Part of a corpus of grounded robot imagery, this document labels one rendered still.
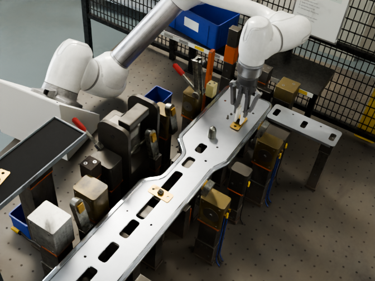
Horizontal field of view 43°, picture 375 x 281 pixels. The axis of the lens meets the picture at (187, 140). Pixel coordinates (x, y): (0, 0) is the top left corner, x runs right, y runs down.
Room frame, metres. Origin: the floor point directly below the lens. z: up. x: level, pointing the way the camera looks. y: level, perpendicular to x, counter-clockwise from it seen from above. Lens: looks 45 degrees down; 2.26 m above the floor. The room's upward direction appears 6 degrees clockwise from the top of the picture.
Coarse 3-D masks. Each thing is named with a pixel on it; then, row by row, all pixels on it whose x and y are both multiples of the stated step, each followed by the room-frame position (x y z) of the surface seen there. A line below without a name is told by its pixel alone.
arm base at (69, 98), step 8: (32, 88) 1.53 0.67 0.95; (40, 88) 1.56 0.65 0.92; (48, 88) 1.53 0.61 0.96; (56, 88) 1.54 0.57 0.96; (48, 96) 1.50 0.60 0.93; (56, 96) 1.51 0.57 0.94; (64, 96) 1.52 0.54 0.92; (72, 96) 1.54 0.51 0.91; (72, 104) 1.52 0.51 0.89; (80, 104) 1.59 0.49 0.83
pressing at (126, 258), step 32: (224, 96) 1.54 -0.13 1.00; (192, 128) 1.33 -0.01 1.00; (224, 128) 1.35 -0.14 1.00; (256, 128) 1.37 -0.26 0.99; (224, 160) 1.18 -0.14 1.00; (128, 192) 0.98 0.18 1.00; (192, 192) 1.02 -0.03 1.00; (160, 224) 0.87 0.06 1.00; (96, 256) 0.74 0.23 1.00; (128, 256) 0.75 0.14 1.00
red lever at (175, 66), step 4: (176, 64) 1.53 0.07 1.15; (176, 68) 1.52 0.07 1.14; (180, 68) 1.52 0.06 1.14; (180, 72) 1.51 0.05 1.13; (184, 72) 1.51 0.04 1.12; (184, 76) 1.50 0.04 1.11; (188, 80) 1.49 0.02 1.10; (192, 84) 1.48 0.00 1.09; (192, 88) 1.48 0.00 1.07; (200, 92) 1.47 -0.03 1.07
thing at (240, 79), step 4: (240, 76) 1.36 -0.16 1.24; (236, 80) 1.40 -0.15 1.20; (240, 80) 1.36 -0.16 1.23; (244, 80) 1.35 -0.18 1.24; (248, 80) 1.35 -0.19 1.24; (252, 80) 1.35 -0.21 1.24; (256, 80) 1.36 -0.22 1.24; (236, 84) 1.39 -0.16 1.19; (240, 84) 1.38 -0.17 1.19; (244, 84) 1.35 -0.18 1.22; (248, 84) 1.35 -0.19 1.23; (252, 84) 1.35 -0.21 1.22; (256, 84) 1.36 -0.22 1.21; (244, 88) 1.37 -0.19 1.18; (248, 88) 1.37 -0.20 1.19; (252, 88) 1.36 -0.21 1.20; (256, 88) 1.37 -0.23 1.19; (244, 92) 1.37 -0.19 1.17; (252, 92) 1.36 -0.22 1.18
